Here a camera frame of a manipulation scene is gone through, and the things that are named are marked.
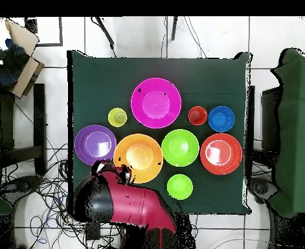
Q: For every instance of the purple plastic bowl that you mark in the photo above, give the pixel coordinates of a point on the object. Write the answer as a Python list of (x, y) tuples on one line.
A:
[(90, 145)]

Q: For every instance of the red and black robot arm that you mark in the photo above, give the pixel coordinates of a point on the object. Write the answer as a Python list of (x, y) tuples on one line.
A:
[(136, 207)]

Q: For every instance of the large green plastic bowl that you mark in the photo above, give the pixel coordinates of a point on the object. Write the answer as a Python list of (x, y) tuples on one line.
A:
[(180, 147)]

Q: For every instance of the pink plastic bowl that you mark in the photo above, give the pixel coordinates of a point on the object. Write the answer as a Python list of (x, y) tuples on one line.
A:
[(156, 103)]

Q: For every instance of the pale yellow plastic cup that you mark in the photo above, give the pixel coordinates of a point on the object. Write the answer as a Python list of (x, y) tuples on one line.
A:
[(117, 117)]

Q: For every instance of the red plastic cup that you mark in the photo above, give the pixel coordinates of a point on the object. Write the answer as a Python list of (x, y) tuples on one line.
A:
[(197, 115)]

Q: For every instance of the small green plastic bowl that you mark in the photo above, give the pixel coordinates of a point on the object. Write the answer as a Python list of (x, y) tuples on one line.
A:
[(180, 186)]

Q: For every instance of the red plastic bowl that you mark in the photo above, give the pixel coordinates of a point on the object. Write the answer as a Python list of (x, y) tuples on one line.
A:
[(221, 163)]

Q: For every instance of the dark green tablecloth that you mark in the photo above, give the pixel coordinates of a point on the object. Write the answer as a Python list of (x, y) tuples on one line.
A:
[(103, 77)]

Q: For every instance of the black power adapter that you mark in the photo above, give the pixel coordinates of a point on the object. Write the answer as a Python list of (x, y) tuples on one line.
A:
[(93, 230)]

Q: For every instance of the black tripod leg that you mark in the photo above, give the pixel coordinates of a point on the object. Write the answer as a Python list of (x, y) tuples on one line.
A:
[(174, 28), (105, 32)]

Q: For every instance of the black chair base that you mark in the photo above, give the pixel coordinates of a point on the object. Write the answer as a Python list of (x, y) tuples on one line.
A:
[(262, 188), (22, 185)]

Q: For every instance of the dark blue cloth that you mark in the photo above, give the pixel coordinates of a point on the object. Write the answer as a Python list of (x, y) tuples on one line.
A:
[(11, 67)]

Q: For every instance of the cardboard box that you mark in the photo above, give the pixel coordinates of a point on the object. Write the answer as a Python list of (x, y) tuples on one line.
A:
[(22, 36)]

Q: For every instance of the black stool frame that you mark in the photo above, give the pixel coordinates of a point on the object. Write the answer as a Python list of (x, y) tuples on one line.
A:
[(39, 116)]

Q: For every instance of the black metal frame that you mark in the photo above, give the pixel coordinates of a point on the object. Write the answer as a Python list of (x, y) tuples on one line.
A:
[(31, 26)]

